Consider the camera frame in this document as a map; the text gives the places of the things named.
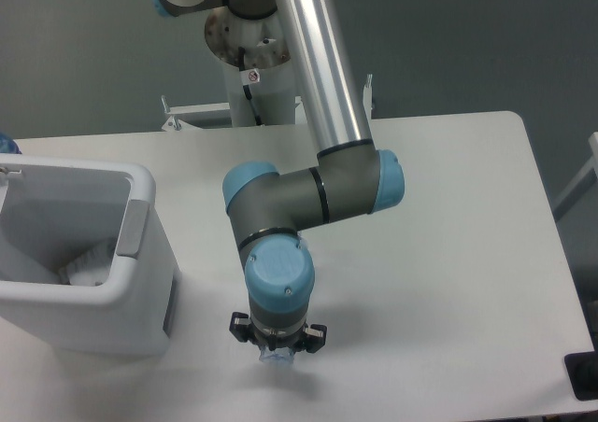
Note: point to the white bracket with wing bolt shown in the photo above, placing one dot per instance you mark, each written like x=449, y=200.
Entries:
x=369, y=104

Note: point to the black clamp at table edge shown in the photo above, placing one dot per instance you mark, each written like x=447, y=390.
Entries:
x=582, y=371

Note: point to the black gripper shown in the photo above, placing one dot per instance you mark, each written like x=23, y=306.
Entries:
x=301, y=338

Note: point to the blue object at left edge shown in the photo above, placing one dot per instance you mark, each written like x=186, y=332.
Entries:
x=8, y=145

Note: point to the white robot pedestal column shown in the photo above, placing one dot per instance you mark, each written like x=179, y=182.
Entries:
x=257, y=68

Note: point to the crushed clear plastic bottle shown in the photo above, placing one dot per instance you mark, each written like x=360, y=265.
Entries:
x=280, y=357

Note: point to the white bracket left of pedestal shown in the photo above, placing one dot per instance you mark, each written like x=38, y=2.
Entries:
x=190, y=117

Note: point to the white plastic trash can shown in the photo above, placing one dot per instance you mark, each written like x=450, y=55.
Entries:
x=52, y=211

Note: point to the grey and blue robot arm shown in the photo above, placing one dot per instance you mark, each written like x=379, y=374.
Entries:
x=347, y=176

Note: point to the white frame at right edge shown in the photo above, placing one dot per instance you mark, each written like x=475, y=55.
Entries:
x=581, y=182

